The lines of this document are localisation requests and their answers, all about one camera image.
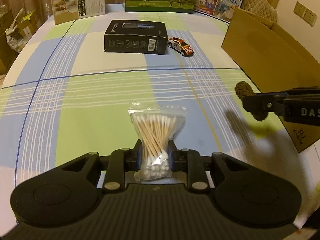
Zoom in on bag of cotton swabs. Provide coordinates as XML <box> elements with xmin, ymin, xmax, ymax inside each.
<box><xmin>128</xmin><ymin>102</ymin><xmax>187</xmax><ymax>181</ymax></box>

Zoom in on red white doll keychain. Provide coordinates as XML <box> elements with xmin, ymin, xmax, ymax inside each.
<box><xmin>235</xmin><ymin>81</ymin><xmax>268</xmax><ymax>121</ymax></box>

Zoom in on quilted beige chair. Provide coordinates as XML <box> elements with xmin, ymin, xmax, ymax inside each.
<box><xmin>241</xmin><ymin>0</ymin><xmax>278</xmax><ymax>23</ymax></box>

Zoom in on red toy car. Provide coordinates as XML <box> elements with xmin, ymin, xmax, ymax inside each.
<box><xmin>167</xmin><ymin>37</ymin><xmax>194</xmax><ymax>57</ymax></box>

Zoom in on black product box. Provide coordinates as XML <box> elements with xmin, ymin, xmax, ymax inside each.
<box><xmin>104</xmin><ymin>20</ymin><xmax>168</xmax><ymax>55</ymax></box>

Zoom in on stacked cardboard boxes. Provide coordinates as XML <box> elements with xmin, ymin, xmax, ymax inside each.
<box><xmin>1</xmin><ymin>5</ymin><xmax>42</xmax><ymax>74</ymax></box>

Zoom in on white brown appliance box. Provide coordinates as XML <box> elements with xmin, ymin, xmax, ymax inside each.
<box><xmin>51</xmin><ymin>0</ymin><xmax>105</xmax><ymax>25</ymax></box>

